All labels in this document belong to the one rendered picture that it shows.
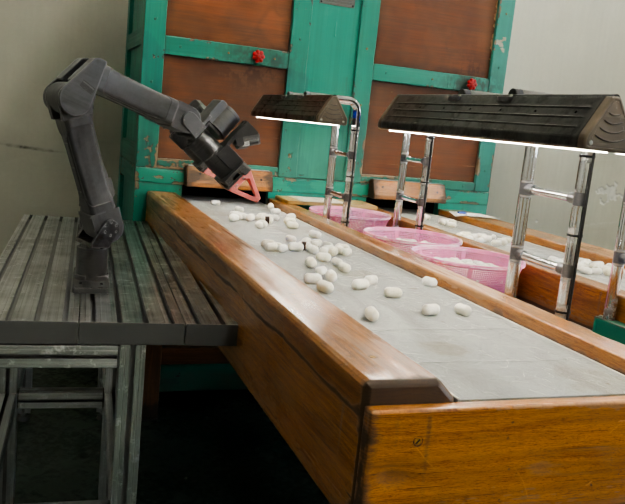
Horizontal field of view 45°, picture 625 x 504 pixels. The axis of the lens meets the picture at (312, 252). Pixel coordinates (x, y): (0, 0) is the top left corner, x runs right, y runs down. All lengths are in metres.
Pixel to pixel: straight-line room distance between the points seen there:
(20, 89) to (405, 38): 1.60
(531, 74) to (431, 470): 3.25
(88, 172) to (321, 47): 1.35
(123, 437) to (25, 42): 2.28
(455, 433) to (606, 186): 3.49
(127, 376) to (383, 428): 0.63
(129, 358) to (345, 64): 1.65
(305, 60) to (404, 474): 1.97
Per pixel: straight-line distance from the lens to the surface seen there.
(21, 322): 1.34
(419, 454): 0.88
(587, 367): 1.14
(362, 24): 2.76
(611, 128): 1.03
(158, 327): 1.34
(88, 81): 1.53
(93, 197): 1.56
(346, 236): 1.97
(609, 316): 1.60
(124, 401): 1.38
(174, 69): 2.58
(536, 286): 1.82
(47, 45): 3.41
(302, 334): 1.03
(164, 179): 2.57
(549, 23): 4.07
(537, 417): 0.95
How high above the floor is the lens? 1.04
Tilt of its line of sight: 10 degrees down
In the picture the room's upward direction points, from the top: 6 degrees clockwise
